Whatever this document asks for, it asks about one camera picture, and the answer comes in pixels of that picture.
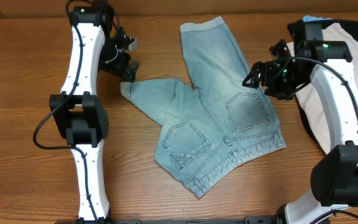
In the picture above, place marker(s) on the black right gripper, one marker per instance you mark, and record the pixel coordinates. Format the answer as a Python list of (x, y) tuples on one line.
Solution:
[(263, 76)]

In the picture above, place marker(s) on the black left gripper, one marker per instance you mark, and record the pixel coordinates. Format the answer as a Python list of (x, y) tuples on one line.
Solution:
[(124, 55)]

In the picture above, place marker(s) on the light blue denim shorts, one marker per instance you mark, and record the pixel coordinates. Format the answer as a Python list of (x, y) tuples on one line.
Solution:
[(215, 124)]

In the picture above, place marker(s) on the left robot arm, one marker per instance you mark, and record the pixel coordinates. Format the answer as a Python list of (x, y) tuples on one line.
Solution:
[(99, 43)]

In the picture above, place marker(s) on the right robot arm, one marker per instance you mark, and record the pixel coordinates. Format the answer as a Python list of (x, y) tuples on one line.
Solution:
[(334, 180)]

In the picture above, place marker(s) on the black folded garment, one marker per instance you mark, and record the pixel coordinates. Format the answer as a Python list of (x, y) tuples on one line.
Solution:
[(310, 106)]

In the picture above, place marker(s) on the small blue cloth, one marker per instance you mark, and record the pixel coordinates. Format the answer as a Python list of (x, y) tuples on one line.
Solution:
[(308, 18)]

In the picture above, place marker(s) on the beige folded garment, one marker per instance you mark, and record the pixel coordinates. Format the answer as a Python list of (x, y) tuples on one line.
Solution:
[(335, 84)]

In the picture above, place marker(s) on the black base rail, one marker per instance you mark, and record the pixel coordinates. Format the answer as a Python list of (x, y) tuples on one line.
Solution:
[(197, 221)]

